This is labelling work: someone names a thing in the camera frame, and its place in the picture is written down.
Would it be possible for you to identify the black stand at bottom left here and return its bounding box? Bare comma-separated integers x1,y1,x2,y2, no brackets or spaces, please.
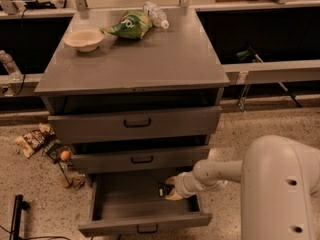
9,194,30,240

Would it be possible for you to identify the grey metal drawer cabinet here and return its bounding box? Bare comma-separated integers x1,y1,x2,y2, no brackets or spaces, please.
34,7,231,183

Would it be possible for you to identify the clear bottle on floor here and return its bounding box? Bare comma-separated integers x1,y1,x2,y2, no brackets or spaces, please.
53,163,71,188

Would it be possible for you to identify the white paper bowl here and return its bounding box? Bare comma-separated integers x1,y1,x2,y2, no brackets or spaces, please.
63,28,105,52

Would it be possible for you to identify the clear bottle at left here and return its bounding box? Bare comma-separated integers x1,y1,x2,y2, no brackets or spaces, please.
0,50,23,81

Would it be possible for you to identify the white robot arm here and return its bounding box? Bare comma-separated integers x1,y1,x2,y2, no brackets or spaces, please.
165,135,320,240

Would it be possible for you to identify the orange ball on floor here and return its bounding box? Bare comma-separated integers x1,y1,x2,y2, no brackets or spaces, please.
60,150,71,161

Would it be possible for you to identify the green tool in bin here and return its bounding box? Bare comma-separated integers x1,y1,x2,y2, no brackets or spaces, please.
236,45,263,63

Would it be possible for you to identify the brown snack bag on floor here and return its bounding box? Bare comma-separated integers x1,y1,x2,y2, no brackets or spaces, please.
14,123,55,158

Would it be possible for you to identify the grey top drawer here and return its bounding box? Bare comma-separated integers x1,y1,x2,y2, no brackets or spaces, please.
48,106,221,144

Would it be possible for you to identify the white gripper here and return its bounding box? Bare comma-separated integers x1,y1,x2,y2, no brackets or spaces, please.
165,172,200,201

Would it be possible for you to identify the grey middle drawer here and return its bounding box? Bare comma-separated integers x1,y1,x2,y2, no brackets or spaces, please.
72,145,210,174

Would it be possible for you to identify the clear plastic water bottle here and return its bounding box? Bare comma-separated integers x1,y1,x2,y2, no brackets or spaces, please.
143,1,169,29

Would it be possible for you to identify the dark green snack bag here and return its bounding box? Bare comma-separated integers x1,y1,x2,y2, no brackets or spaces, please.
42,138,71,163

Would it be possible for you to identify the black chocolate rxbar wrapper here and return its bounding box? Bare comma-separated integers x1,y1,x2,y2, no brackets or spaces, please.
158,183,173,197

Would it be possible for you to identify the green chip bag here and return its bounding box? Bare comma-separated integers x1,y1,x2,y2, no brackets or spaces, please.
100,11,153,39

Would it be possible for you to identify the grey drawer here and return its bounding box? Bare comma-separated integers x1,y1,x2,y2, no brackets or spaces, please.
48,106,221,144
72,145,210,174
79,168,212,237

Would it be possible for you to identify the grey bottom drawer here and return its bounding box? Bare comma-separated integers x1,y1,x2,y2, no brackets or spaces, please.
79,168,212,237

